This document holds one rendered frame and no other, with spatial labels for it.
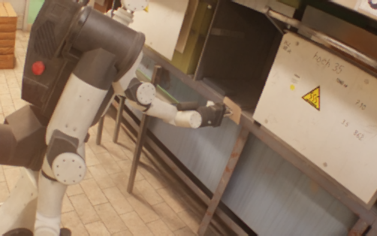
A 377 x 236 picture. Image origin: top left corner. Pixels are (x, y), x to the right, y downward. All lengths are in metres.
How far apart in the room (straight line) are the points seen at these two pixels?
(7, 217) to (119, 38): 0.71
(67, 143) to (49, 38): 0.27
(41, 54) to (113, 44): 0.24
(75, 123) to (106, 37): 0.19
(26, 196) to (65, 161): 0.38
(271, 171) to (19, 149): 1.16
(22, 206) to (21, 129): 0.28
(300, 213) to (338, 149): 0.49
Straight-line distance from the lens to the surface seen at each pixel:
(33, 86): 0.81
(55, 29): 0.78
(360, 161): 1.14
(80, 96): 0.63
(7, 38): 3.65
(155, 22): 1.88
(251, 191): 1.68
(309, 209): 1.51
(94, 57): 0.62
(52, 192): 0.75
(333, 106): 1.15
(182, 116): 1.28
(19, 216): 1.04
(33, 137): 0.84
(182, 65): 1.85
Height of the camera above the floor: 1.44
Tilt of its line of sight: 26 degrees down
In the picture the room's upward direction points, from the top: 18 degrees clockwise
